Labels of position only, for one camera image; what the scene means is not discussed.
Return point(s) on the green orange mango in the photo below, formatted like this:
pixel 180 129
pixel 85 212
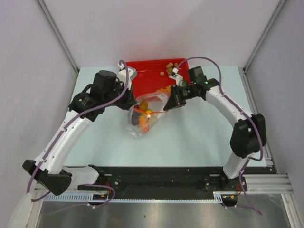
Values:
pixel 146 112

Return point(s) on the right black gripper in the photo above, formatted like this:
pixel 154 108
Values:
pixel 175 99

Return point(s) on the red plastic tray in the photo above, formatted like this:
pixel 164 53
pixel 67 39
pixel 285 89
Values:
pixel 151 75

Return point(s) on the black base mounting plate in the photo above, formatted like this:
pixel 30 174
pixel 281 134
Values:
pixel 159 171

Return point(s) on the dark purple grape bunch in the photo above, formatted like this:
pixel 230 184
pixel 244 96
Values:
pixel 135 117

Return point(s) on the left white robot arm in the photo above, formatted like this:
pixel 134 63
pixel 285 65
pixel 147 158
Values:
pixel 107 89

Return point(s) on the white slotted cable duct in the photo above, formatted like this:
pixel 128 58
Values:
pixel 94 197

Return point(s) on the clear zip top bag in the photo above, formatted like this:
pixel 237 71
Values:
pixel 156 102

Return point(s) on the green round orange fruit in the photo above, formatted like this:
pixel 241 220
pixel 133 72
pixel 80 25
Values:
pixel 184 83

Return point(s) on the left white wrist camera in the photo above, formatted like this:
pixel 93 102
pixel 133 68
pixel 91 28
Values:
pixel 122 73

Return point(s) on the orange red mango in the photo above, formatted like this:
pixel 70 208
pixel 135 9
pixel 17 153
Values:
pixel 143 124

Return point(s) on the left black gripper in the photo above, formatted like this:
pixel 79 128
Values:
pixel 129 101

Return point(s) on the aluminium frame rail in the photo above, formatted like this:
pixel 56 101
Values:
pixel 266 183

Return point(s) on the tan longan bunch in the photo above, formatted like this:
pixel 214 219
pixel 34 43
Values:
pixel 169 68

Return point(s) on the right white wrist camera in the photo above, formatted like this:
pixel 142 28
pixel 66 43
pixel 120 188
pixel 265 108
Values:
pixel 175 76

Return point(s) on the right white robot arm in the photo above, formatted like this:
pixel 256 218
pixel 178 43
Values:
pixel 249 130

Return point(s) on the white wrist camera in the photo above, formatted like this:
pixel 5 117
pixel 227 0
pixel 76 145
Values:
pixel 122 73
pixel 175 76

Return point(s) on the yellow orange segments pile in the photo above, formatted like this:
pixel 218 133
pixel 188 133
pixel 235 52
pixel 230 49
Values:
pixel 166 90

